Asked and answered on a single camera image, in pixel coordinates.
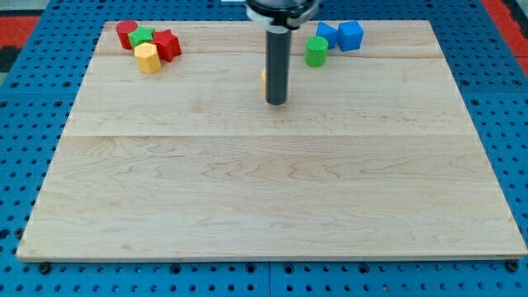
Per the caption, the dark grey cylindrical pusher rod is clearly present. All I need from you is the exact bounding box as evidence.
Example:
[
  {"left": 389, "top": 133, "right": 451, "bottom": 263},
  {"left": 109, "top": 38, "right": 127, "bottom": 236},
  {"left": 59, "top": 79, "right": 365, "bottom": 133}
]
[{"left": 266, "top": 31, "right": 291, "bottom": 106}]

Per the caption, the yellow heart block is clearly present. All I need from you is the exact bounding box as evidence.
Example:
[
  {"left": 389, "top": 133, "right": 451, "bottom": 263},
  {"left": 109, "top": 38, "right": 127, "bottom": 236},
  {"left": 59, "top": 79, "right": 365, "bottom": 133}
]
[{"left": 261, "top": 68, "right": 266, "bottom": 96}]

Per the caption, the red star block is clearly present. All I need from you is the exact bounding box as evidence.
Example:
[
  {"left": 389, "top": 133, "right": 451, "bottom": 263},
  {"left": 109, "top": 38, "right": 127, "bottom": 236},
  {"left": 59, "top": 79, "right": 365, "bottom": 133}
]
[{"left": 151, "top": 29, "right": 182, "bottom": 62}]

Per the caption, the green star block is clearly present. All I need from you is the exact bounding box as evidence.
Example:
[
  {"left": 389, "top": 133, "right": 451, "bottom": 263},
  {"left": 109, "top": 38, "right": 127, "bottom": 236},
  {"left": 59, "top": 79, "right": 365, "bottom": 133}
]
[{"left": 128, "top": 26, "right": 155, "bottom": 49}]

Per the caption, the green cylinder block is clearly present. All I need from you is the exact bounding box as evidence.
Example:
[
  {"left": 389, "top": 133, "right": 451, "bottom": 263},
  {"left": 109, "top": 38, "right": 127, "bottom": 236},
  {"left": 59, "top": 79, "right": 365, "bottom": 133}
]
[{"left": 304, "top": 36, "right": 328, "bottom": 67}]

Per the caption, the blue triangle block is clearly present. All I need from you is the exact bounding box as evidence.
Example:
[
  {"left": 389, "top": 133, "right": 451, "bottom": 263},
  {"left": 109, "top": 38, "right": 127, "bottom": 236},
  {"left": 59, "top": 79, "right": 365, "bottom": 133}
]
[{"left": 316, "top": 21, "right": 337, "bottom": 50}]

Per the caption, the blue cube block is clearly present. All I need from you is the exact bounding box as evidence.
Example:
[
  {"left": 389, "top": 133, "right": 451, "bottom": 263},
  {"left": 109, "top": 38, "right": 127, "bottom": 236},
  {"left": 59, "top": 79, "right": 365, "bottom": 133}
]
[{"left": 337, "top": 21, "right": 364, "bottom": 51}]

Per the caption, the yellow hexagon block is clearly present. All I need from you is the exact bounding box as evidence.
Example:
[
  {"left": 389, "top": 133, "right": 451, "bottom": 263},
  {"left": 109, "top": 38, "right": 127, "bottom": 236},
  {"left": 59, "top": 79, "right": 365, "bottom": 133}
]
[{"left": 134, "top": 43, "right": 162, "bottom": 74}]

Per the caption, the light wooden board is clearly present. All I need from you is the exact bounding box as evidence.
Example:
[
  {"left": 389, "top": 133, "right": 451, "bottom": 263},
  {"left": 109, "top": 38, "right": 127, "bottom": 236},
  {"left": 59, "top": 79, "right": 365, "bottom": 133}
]
[{"left": 16, "top": 21, "right": 527, "bottom": 262}]

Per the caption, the red cylinder block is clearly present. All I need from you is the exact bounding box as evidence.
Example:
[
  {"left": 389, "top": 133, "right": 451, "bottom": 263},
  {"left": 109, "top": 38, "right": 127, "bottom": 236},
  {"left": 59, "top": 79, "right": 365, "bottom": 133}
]
[{"left": 115, "top": 20, "right": 138, "bottom": 50}]

